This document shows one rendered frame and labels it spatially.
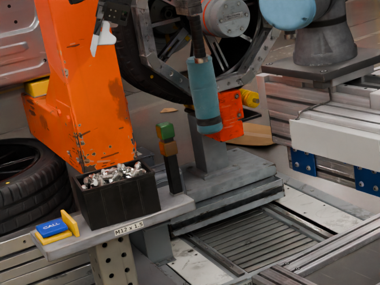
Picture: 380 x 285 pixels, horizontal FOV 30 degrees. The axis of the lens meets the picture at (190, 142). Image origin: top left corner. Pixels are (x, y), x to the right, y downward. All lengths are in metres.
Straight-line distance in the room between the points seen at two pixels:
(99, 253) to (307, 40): 0.79
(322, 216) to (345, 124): 1.17
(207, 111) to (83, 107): 0.52
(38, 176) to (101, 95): 0.40
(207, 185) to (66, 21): 0.98
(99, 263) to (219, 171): 0.94
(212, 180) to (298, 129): 1.16
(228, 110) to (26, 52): 0.73
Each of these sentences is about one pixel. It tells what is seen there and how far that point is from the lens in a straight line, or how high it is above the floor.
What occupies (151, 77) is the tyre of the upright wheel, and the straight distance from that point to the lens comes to 2.50.
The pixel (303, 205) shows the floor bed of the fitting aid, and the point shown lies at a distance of 2.75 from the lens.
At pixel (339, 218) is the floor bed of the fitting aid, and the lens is 2.62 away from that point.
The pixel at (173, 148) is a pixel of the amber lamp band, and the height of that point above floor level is 0.59.
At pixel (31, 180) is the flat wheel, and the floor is 0.49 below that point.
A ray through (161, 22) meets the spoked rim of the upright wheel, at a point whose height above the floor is 0.85.
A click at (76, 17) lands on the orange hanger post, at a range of 1.98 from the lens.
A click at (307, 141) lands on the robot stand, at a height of 0.69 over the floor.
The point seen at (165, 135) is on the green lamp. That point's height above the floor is 0.63.
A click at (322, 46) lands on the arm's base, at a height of 0.86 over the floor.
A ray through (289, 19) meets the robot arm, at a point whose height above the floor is 0.95.
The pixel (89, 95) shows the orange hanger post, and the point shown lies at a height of 0.76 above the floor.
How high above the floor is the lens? 1.20
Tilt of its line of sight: 18 degrees down
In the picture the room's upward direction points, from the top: 10 degrees counter-clockwise
